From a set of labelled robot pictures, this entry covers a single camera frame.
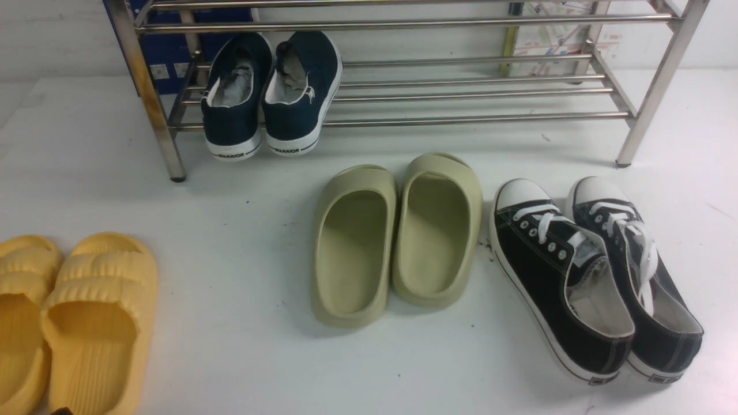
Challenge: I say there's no navy canvas sneaker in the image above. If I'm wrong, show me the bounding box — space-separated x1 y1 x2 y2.
201 32 274 162
262 31 343 157

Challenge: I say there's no stainless steel shoe rack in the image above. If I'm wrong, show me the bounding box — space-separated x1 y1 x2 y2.
106 1 709 182

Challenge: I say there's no right yellow ribbed slipper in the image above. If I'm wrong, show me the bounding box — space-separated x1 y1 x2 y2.
40 233 159 414

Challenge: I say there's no left olive foam slide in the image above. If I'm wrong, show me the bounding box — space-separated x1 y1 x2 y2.
311 164 398 329

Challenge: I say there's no white printed box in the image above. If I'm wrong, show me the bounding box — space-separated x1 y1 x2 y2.
500 2 622 78

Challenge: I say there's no black canvas sneaker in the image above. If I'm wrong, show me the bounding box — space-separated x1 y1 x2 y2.
566 176 704 384
490 178 635 386

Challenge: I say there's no blue cardboard box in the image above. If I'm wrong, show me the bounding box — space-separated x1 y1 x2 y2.
103 0 254 97

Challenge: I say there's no yellow ribbed slipper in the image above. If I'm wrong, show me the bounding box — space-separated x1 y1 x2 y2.
1 235 63 414
40 233 159 414

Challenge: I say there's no left navy canvas sneaker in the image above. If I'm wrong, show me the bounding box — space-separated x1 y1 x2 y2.
201 32 274 162

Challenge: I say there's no right olive foam slide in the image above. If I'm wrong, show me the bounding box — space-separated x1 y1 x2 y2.
392 153 483 309

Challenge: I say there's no left yellow ribbed slipper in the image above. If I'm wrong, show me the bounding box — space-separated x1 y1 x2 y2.
1 235 63 414

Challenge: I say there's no right navy canvas sneaker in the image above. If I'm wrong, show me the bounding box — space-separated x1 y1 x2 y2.
262 31 343 157

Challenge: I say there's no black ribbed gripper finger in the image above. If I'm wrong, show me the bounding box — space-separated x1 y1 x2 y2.
51 407 74 415

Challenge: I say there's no olive foam slide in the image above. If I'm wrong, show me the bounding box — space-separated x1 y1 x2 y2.
392 153 483 309
311 164 398 329

